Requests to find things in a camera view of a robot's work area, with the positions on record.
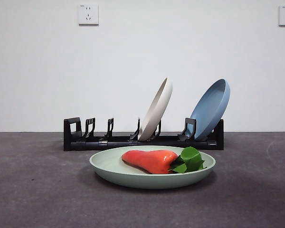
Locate orange carrot with green leaves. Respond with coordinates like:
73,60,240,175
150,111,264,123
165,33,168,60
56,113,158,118
122,146,208,175

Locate green plate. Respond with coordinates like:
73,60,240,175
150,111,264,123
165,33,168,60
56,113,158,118
89,145,217,190

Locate beige plate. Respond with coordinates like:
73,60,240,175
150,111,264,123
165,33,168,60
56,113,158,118
137,76,173,141

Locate black plate rack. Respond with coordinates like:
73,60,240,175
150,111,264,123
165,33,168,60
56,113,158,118
63,117,225,152

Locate blue plate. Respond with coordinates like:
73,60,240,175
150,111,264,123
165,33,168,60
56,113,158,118
190,78,231,141

